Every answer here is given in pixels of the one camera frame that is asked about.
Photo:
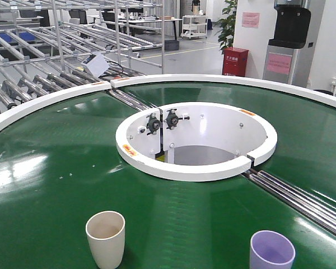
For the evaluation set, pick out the beige plastic cup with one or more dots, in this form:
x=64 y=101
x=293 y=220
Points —
x=106 y=238

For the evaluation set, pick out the lavender plastic cup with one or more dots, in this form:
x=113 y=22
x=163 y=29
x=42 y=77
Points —
x=270 y=249

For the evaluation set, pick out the green circular conveyor belt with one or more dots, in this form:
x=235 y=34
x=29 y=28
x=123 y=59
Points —
x=59 y=166

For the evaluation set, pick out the white outer conveyor rim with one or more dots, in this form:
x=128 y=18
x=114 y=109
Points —
x=20 y=111

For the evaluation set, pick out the white control box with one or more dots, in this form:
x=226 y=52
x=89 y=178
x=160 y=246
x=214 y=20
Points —
x=95 y=64

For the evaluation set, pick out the red fire extinguisher cabinet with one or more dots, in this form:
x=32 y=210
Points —
x=234 y=61

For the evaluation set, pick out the white utility cart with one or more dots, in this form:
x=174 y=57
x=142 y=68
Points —
x=194 y=26

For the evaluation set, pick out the green potted plant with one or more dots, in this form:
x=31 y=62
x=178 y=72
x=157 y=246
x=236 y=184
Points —
x=227 y=25

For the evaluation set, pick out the grey water dispenser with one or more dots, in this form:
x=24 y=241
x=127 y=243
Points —
x=290 y=34

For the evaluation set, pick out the steel roller rack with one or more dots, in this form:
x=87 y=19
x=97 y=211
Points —
x=43 y=44

